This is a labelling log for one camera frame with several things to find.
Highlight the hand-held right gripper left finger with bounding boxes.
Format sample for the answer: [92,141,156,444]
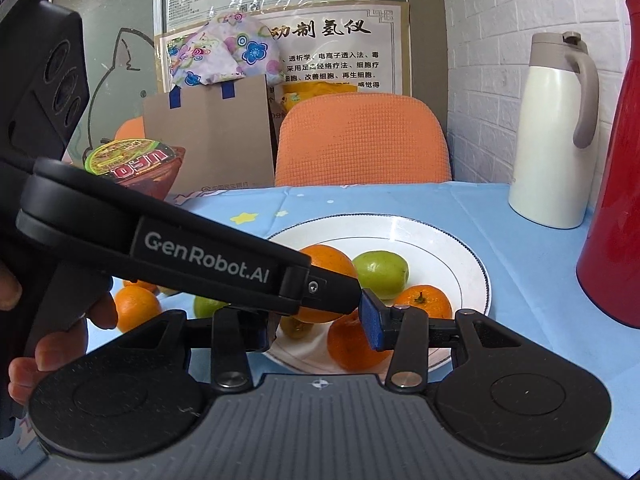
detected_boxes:
[107,307,273,392]

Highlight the wall poster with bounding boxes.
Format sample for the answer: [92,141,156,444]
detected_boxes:
[154,1,412,98]

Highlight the white thermos jug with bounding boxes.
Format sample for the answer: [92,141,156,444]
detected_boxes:
[508,31,600,230]

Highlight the blue printed tablecloth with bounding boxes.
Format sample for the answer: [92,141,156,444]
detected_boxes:
[0,182,640,466]

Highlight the orange mesh chair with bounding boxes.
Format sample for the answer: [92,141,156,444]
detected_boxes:
[274,92,453,187]

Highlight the red thermos jug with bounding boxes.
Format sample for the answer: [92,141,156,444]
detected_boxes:
[576,0,640,330]

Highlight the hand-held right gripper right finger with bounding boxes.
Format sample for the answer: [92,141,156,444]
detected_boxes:
[361,287,531,395]

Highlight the brown cardboard box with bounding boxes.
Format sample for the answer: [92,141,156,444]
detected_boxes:
[142,75,276,193]

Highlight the mandarin with stem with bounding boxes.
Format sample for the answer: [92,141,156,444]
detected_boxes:
[392,285,453,321]

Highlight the small green apple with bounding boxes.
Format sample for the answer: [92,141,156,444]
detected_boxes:
[194,294,232,318]
[352,251,410,302]

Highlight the large orange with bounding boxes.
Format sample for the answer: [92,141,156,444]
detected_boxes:
[115,285,163,333]
[295,244,362,325]

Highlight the white ceramic plate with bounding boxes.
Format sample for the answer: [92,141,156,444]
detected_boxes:
[262,215,493,373]

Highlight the instant noodle cup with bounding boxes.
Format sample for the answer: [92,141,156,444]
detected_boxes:
[84,137,183,183]

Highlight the person's left hand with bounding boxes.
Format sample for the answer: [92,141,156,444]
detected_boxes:
[0,261,119,403]

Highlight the floral cloth bundle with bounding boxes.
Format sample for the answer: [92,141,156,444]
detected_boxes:
[167,11,285,88]

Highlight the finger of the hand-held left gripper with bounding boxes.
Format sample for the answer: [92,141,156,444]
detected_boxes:
[279,266,362,322]

